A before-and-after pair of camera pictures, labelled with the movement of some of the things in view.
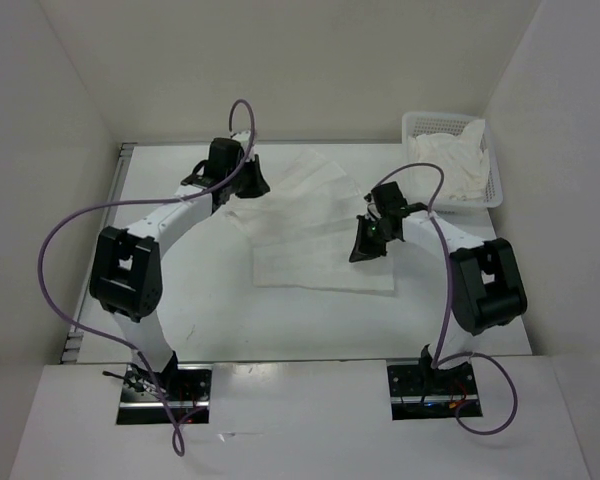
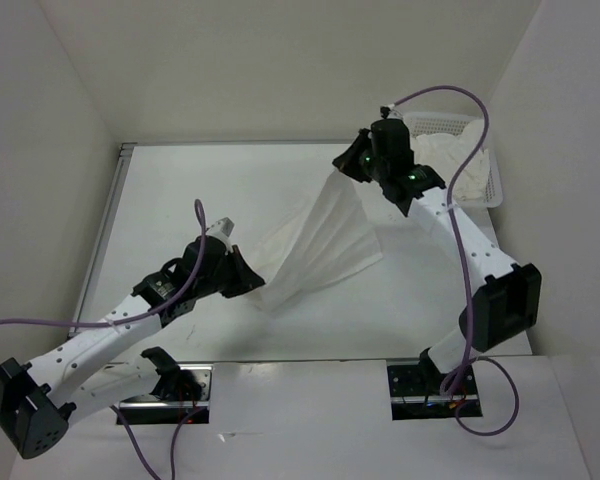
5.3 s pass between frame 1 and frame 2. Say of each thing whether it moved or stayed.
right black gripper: moved
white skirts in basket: stayed
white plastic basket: stayed
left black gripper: moved
